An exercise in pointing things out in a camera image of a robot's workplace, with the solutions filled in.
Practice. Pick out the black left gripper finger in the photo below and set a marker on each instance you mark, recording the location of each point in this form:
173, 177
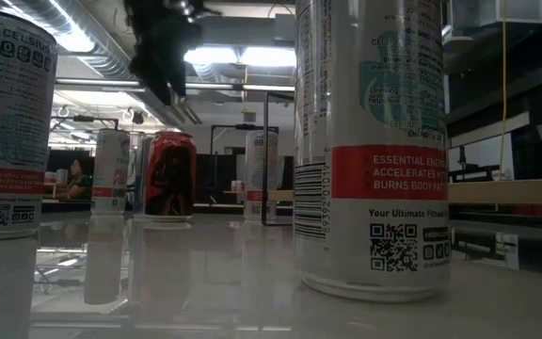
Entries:
177, 61
151, 61

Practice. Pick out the red soda can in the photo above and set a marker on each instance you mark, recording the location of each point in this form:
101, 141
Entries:
170, 179

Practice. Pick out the white Celsius energy drink can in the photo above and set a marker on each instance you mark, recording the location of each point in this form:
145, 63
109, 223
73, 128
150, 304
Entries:
254, 165
370, 179
7, 141
110, 174

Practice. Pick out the long ceiling light tube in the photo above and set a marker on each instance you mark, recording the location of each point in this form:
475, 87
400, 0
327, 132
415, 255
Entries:
111, 82

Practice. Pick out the bright ceiling light panel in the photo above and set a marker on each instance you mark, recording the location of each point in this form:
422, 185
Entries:
252, 56

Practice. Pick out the black partition panel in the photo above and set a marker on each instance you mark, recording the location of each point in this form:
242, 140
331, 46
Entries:
219, 179

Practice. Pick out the person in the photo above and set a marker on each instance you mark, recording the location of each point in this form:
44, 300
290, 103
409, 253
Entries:
79, 181

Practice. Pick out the white hanging box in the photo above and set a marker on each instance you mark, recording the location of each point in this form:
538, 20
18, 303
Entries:
520, 11

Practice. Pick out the silver spiral ventilation duct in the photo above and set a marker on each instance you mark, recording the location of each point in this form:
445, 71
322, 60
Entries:
106, 56

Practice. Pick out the wooden shelf with black frame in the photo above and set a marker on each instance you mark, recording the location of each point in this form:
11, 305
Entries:
511, 193

